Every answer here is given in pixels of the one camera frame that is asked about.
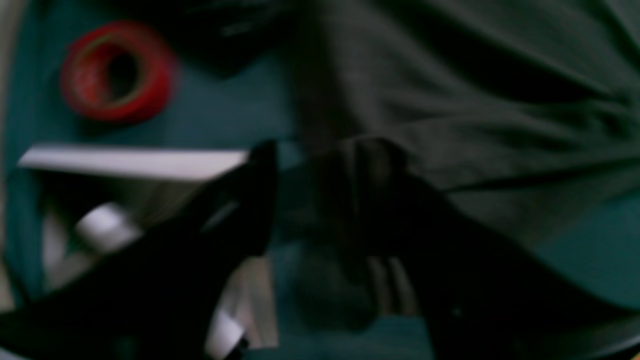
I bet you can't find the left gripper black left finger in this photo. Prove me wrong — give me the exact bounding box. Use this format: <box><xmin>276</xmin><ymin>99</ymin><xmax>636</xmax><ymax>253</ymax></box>
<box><xmin>1</xmin><ymin>142</ymin><xmax>278</xmax><ymax>360</ymax></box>

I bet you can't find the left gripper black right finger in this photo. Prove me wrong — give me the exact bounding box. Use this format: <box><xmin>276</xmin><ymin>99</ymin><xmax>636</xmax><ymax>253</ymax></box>
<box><xmin>311</xmin><ymin>139</ymin><xmax>639</xmax><ymax>360</ymax></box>

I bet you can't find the grey T-shirt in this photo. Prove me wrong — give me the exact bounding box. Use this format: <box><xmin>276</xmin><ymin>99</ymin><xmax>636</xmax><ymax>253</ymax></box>
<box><xmin>288</xmin><ymin>0</ymin><xmax>639</xmax><ymax>246</ymax></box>

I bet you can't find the white marker pen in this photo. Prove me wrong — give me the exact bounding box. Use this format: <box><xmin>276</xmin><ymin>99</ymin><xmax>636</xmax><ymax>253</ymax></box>
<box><xmin>78</xmin><ymin>202</ymin><xmax>247</xmax><ymax>360</ymax></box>

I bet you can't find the blue table cloth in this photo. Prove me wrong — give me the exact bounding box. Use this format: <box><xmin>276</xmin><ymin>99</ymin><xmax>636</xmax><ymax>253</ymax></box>
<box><xmin>4</xmin><ymin>0</ymin><xmax>639</xmax><ymax>360</ymax></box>

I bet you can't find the red tape roll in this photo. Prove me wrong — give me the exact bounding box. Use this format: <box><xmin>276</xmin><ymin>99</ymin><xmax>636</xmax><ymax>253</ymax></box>
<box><xmin>59</xmin><ymin>21</ymin><xmax>176</xmax><ymax>123</ymax></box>

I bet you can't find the black remote control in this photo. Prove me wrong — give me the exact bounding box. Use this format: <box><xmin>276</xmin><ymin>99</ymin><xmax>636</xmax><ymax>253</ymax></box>
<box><xmin>100</xmin><ymin>0</ymin><xmax>301</xmax><ymax>78</ymax></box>

